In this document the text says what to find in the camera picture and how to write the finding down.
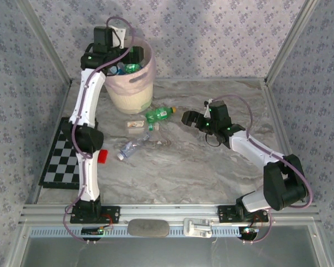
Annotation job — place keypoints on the aluminium rail with grooves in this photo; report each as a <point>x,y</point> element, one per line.
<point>169,212</point>

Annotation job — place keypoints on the small green circuit board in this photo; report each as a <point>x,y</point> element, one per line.
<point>249,230</point>
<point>92,231</point>

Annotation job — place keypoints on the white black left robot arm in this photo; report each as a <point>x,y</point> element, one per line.
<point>92,91</point>

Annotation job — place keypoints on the crushed clear bottle white cap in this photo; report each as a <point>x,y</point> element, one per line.
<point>130,148</point>

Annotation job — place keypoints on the green bottle yellow cap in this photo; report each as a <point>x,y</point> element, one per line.
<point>158,114</point>

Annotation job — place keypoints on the green bottle orange cap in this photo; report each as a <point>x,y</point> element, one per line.
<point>132,68</point>

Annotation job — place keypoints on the red plastic block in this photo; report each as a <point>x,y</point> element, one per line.
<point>103,156</point>

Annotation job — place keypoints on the black grey checkerboard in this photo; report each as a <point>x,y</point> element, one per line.
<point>61,167</point>

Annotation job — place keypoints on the silver metal latch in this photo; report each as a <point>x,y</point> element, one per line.
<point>197,228</point>

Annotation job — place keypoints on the white bin with pink bag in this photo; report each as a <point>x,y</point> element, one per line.
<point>133,94</point>

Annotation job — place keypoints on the aluminium frame post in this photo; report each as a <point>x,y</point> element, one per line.
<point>290,41</point>

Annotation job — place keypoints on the small clear bottle green cap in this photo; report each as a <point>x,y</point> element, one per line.
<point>153,126</point>

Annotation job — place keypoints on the long aluminium frame bar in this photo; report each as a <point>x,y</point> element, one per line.
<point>197,79</point>

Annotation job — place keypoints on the white rectangular plastic bottle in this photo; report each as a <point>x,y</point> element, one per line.
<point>135,127</point>

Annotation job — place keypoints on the grey oval pad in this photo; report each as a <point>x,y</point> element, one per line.
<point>149,228</point>

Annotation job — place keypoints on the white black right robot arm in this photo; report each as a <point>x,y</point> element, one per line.
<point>250,147</point>

